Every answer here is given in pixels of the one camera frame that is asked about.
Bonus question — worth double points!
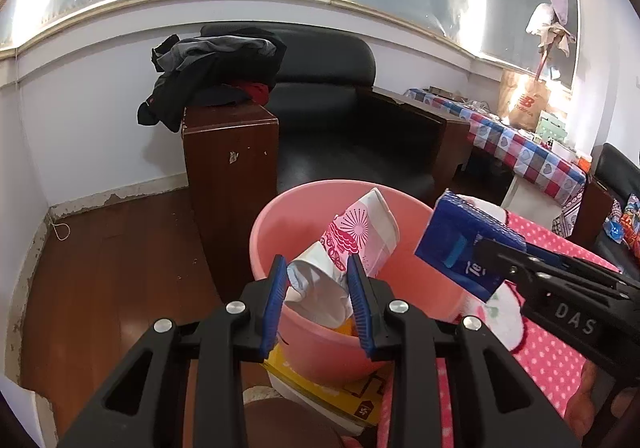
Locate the blue tissue pack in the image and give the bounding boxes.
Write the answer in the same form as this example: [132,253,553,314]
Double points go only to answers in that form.
[414,190,526,302]

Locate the white pink paper bag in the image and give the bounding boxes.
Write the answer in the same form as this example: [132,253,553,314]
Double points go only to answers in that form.
[284,187,400,330]

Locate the pink polka dot blanket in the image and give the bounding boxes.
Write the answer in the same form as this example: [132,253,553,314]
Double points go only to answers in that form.
[376,195,624,448]

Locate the blue toy on armchair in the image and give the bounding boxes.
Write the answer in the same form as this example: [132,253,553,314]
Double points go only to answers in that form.
[603,217,624,243]

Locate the yellow cardboard box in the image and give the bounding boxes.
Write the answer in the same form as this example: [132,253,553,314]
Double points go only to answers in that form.
[262,346,387,436]

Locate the colourful comic cushion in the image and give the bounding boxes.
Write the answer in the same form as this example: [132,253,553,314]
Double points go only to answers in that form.
[620,194,640,259]

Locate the orange box on table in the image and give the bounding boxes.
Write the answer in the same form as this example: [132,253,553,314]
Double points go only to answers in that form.
[577,155,592,173]

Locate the black leather armchair right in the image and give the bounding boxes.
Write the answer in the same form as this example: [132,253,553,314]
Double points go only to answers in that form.
[570,143,639,280]

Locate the plaid tablecloth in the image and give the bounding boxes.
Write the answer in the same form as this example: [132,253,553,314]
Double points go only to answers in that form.
[405,89,587,238]

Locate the pink plastic basin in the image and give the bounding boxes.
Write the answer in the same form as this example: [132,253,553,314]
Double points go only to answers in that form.
[250,179,465,385]

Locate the green white box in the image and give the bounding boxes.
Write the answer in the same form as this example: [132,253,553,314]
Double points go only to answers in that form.
[535,110,567,143]

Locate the dark wooden sofa armrest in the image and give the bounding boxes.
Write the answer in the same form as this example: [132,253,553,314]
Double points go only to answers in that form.
[357,88,472,198]

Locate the brown paper shopping bag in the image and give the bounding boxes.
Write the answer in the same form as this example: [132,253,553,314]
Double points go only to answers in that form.
[498,70,551,132]

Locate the dark wooden side cabinet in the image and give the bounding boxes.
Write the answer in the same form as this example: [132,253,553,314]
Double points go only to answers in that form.
[182,104,279,303]

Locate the black leather sofa left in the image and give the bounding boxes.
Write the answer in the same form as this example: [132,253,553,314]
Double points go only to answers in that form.
[199,20,471,207]

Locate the wooden coat stand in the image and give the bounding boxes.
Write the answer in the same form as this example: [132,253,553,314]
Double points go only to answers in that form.
[526,0,575,81]

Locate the dark clothes pile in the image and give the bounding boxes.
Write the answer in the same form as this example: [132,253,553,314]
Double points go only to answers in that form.
[137,27,286,133]

